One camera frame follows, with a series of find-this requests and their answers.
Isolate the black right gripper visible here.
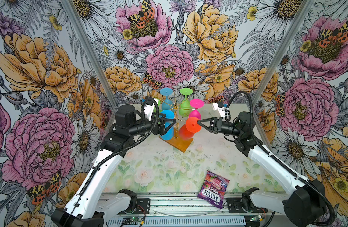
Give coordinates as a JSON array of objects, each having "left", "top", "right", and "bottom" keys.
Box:
[{"left": 198, "top": 116, "right": 243, "bottom": 137}]

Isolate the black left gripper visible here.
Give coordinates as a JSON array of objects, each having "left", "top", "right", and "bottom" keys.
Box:
[{"left": 129, "top": 113, "right": 176, "bottom": 137}]

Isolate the blue front wine glass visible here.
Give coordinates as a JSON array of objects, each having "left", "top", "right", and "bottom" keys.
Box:
[{"left": 160, "top": 110, "right": 175, "bottom": 141}]

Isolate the blue wine glass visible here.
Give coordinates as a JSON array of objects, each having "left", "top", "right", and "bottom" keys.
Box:
[
  {"left": 160, "top": 88, "right": 173, "bottom": 110},
  {"left": 160, "top": 110, "right": 175, "bottom": 141}
]

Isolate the red wine glass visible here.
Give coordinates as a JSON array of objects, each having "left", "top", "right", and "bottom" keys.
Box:
[{"left": 179, "top": 117, "right": 201, "bottom": 140}]

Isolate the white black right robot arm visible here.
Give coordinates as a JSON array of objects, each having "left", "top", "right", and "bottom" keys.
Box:
[{"left": 188, "top": 112, "right": 336, "bottom": 227}]

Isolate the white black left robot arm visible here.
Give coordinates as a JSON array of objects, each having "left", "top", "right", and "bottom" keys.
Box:
[{"left": 51, "top": 100, "right": 176, "bottom": 227}]

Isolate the blue rear wine glass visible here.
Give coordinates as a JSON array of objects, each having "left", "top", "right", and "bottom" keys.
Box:
[{"left": 160, "top": 88, "right": 173, "bottom": 110}]

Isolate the green left wine glass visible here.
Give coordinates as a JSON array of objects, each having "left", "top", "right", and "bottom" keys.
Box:
[{"left": 143, "top": 97, "right": 160, "bottom": 113}]

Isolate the green wine glass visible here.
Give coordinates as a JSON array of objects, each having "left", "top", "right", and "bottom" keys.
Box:
[
  {"left": 179, "top": 88, "right": 193, "bottom": 117},
  {"left": 143, "top": 97, "right": 160, "bottom": 113}
]

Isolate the green rear wine glass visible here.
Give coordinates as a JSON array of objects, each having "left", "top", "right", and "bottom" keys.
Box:
[{"left": 179, "top": 88, "right": 193, "bottom": 117}]

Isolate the pink wine glass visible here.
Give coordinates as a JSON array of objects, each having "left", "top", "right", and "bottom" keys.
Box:
[{"left": 189, "top": 99, "right": 204, "bottom": 120}]

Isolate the purple Fox's candy bag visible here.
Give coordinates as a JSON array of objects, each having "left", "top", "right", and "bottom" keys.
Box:
[{"left": 197, "top": 170, "right": 230, "bottom": 209}]

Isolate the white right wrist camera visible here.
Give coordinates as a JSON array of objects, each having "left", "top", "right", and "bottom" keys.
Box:
[{"left": 212, "top": 101, "right": 229, "bottom": 120}]

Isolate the gold wire wooden glass rack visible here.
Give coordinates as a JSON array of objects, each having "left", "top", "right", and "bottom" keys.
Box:
[{"left": 160, "top": 100, "right": 193, "bottom": 153}]

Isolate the black right corrugated cable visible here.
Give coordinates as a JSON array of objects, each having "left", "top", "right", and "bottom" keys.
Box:
[{"left": 226, "top": 91, "right": 336, "bottom": 227}]

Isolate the black corrugated cable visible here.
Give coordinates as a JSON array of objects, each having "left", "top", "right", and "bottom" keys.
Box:
[
  {"left": 63, "top": 97, "right": 160, "bottom": 227},
  {"left": 226, "top": 91, "right": 336, "bottom": 227}
]

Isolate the aluminium front frame rail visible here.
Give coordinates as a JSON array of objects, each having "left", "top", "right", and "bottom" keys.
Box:
[{"left": 63, "top": 191, "right": 311, "bottom": 227}]

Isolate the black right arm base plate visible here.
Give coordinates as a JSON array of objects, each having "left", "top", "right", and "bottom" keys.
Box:
[{"left": 224, "top": 197, "right": 268, "bottom": 214}]

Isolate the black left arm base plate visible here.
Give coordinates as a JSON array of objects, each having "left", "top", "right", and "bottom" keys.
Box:
[{"left": 119, "top": 198, "right": 151, "bottom": 215}]

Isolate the black left corrugated cable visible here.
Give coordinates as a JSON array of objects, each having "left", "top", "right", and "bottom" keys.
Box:
[{"left": 63, "top": 97, "right": 160, "bottom": 227}]

